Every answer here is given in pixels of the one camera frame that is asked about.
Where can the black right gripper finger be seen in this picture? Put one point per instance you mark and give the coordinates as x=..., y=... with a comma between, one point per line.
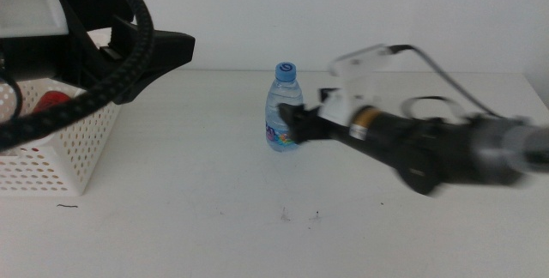
x=296, y=123

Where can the red cola can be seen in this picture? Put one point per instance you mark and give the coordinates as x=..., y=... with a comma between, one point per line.
x=53, y=100

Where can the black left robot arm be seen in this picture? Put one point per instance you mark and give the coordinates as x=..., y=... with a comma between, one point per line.
x=25, y=59

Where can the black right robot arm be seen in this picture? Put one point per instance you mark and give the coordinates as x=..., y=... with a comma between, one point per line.
x=429, y=153

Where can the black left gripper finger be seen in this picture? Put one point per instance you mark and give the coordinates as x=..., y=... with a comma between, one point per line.
x=98, y=3
x=171, y=50

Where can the thin dark thread scrap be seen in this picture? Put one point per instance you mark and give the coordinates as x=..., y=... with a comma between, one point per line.
x=68, y=205

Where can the clear water bottle blue cap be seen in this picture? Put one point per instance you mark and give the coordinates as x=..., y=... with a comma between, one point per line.
x=283, y=93

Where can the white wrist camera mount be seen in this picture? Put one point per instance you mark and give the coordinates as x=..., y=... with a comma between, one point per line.
x=356, y=93
x=30, y=16

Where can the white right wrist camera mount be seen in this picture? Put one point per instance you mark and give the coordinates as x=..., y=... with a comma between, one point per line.
x=356, y=93

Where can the white perforated plastic basket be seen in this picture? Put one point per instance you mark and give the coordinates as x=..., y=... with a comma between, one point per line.
x=81, y=149

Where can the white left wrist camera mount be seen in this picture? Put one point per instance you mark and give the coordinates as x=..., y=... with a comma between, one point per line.
x=30, y=16

